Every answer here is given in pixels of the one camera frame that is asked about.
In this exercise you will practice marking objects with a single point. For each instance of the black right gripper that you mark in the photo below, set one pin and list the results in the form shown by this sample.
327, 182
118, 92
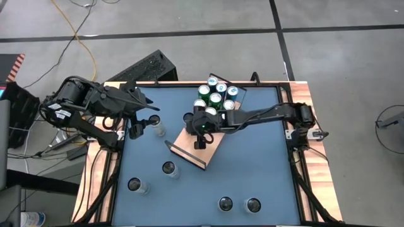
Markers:
208, 126

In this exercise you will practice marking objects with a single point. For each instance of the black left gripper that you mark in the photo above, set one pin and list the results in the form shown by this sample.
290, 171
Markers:
136, 131

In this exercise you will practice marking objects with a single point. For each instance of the white Celsius can orange print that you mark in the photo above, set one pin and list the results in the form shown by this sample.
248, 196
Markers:
156, 124

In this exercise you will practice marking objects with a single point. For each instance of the tall white can black lid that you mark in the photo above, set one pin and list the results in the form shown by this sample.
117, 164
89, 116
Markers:
188, 117
253, 205
135, 184

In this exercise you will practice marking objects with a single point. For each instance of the green Sprite can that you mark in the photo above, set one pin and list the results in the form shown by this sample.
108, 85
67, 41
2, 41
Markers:
204, 90
228, 104
215, 98

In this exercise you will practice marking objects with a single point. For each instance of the white yellow Celsius can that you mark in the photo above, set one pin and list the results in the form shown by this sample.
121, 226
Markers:
225, 204

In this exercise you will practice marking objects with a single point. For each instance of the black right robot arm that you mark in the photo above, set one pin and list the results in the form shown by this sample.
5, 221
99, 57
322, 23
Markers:
268, 113

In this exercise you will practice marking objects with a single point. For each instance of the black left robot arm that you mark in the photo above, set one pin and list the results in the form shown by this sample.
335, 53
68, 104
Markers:
104, 97

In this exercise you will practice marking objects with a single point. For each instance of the white Celsius Arctic Vibe can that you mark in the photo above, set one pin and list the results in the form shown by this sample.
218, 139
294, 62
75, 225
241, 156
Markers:
169, 168

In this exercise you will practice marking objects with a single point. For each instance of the black power adapter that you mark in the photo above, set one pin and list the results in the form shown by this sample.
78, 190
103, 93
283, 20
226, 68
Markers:
77, 153

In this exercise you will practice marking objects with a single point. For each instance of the black floor beam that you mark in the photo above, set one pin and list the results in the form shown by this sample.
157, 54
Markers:
41, 183

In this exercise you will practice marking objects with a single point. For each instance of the black plastic crate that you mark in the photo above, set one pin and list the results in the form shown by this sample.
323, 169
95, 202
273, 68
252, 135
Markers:
22, 113

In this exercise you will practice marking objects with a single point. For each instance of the orange black striped panel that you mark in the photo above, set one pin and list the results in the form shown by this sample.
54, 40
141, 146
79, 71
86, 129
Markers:
9, 67

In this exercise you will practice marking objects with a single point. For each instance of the black diagonal frame strut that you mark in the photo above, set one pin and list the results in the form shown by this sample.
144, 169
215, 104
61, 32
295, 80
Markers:
104, 186
312, 190

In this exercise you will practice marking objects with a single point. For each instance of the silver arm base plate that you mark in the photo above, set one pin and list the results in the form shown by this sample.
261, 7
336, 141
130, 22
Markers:
318, 135

